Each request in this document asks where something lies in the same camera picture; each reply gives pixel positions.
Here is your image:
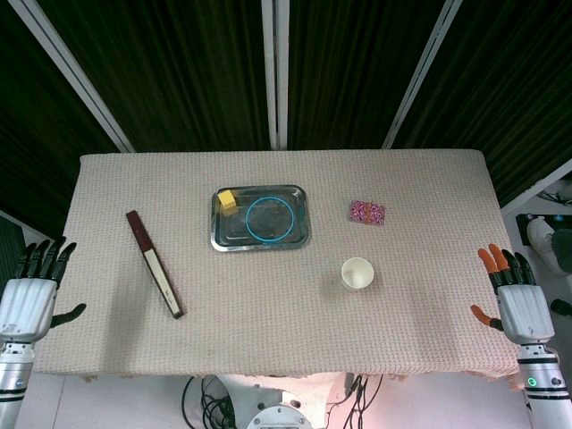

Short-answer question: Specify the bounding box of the right orange-tipped robot hand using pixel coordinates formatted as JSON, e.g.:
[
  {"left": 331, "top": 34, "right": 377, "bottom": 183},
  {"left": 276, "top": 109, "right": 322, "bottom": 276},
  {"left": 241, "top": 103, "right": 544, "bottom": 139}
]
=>
[{"left": 470, "top": 243, "right": 557, "bottom": 346}]

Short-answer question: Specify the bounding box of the beige woven tablecloth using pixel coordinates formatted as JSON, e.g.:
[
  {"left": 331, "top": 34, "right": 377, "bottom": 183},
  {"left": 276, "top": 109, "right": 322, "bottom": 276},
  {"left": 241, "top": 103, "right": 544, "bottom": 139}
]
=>
[{"left": 33, "top": 149, "right": 544, "bottom": 384}]

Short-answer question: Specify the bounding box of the rectangular metal tray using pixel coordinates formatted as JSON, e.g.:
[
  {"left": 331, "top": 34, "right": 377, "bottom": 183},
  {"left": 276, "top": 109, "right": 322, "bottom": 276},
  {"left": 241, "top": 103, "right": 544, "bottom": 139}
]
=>
[{"left": 210, "top": 184, "right": 312, "bottom": 254}]

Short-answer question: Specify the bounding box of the left black-fingered robot hand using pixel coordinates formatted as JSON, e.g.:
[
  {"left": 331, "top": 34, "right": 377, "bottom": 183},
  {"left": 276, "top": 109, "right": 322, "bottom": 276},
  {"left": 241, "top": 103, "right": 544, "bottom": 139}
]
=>
[{"left": 0, "top": 236, "right": 88, "bottom": 344}]

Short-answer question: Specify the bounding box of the black cable with clips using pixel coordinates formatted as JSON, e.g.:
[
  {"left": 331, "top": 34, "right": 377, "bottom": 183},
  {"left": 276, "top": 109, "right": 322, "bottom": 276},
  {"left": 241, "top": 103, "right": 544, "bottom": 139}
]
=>
[{"left": 343, "top": 374, "right": 386, "bottom": 429}]

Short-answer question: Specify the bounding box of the white shoe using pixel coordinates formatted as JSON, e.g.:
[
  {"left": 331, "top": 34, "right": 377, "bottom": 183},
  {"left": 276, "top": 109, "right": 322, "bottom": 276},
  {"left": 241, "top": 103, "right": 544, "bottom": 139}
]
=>
[{"left": 526, "top": 218, "right": 558, "bottom": 274}]

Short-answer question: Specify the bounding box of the white partition post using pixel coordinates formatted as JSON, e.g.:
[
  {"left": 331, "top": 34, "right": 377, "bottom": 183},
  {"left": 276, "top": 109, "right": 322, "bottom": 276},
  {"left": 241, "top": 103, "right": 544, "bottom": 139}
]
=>
[
  {"left": 382, "top": 0, "right": 464, "bottom": 149},
  {"left": 261, "top": 0, "right": 290, "bottom": 151},
  {"left": 16, "top": 0, "right": 135, "bottom": 153},
  {"left": 499, "top": 158, "right": 572, "bottom": 211}
]

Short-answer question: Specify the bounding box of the white robot torso base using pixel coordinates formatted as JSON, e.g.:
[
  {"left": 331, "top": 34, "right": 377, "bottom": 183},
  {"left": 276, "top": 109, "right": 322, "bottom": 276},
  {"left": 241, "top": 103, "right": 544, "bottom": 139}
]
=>
[{"left": 214, "top": 373, "right": 352, "bottom": 429}]

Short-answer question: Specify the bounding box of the black cable bundle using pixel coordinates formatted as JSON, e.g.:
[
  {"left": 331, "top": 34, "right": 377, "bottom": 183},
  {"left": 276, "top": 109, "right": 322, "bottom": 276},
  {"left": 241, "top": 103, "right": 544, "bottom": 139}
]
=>
[{"left": 181, "top": 374, "right": 236, "bottom": 429}]

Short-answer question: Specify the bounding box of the dark red folding fan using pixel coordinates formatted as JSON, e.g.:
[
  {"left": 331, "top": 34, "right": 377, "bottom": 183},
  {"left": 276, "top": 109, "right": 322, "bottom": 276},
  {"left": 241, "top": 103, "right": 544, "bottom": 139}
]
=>
[{"left": 125, "top": 209, "right": 188, "bottom": 320}]

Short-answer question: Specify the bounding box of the white paper cup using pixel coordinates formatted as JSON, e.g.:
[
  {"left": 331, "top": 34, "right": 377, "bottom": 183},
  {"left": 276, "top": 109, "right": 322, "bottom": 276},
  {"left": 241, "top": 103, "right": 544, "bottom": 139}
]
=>
[{"left": 341, "top": 257, "right": 375, "bottom": 291}]

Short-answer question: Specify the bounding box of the green curtain panel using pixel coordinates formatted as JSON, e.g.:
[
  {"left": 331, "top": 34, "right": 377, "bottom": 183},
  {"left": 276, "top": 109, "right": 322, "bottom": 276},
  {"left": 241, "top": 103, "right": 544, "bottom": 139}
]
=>
[
  {"left": 38, "top": 0, "right": 273, "bottom": 153},
  {"left": 0, "top": 0, "right": 125, "bottom": 238},
  {"left": 287, "top": 0, "right": 447, "bottom": 151},
  {"left": 391, "top": 0, "right": 572, "bottom": 207}
]

